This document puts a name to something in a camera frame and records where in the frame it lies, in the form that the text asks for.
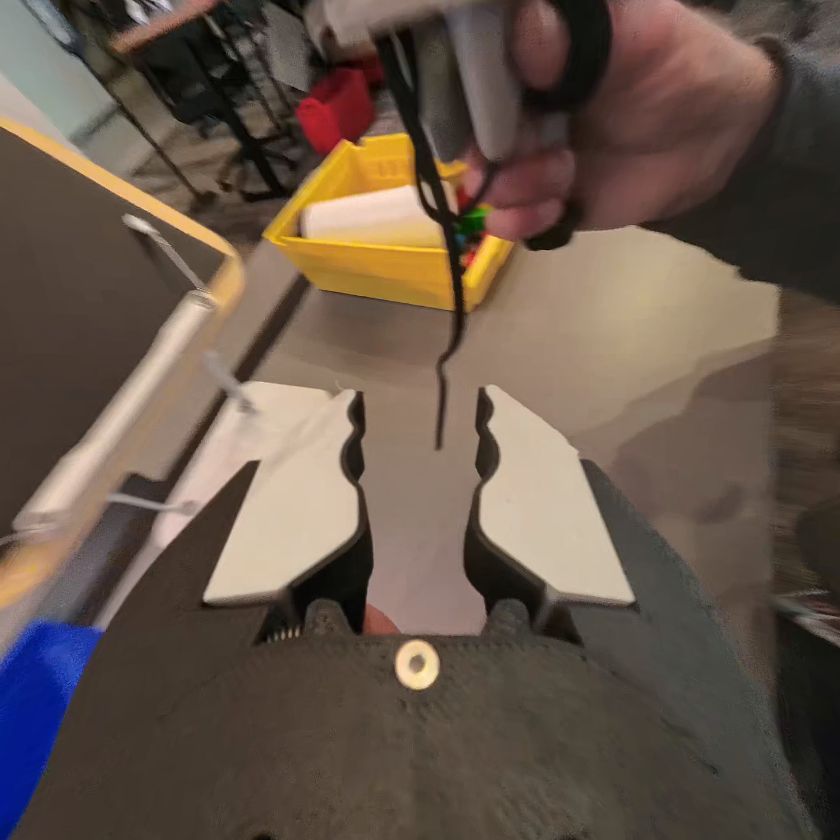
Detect person's left hand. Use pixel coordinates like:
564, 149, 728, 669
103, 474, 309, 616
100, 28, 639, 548
360, 604, 403, 639

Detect black cable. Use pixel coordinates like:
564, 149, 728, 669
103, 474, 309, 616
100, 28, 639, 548
381, 27, 502, 450

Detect green block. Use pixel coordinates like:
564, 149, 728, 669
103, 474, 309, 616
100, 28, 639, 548
453, 204, 490, 245

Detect yellow bin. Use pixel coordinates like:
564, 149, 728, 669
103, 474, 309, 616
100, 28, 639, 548
263, 134, 515, 313

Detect black board with wooden rim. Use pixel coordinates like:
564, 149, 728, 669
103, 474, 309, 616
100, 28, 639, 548
0, 119, 248, 607

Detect black office chair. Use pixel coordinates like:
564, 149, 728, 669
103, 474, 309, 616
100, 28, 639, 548
132, 0, 305, 187

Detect white stand base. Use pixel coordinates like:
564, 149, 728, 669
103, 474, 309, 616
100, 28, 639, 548
132, 381, 358, 529

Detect white roll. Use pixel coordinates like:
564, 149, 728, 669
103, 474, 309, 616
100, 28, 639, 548
302, 184, 455, 249

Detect large blue bin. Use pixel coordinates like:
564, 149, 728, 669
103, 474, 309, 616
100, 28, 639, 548
0, 620, 105, 840

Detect black mesh chair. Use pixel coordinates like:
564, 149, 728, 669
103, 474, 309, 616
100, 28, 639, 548
768, 499, 840, 620

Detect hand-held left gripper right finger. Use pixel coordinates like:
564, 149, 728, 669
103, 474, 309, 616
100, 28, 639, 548
464, 385, 637, 607

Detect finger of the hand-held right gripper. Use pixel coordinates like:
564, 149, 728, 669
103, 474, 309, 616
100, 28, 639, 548
305, 0, 455, 56

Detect red bin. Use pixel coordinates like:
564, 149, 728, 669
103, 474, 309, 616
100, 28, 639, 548
296, 66, 383, 157

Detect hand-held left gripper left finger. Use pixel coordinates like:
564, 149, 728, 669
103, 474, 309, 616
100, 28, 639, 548
204, 389, 368, 607

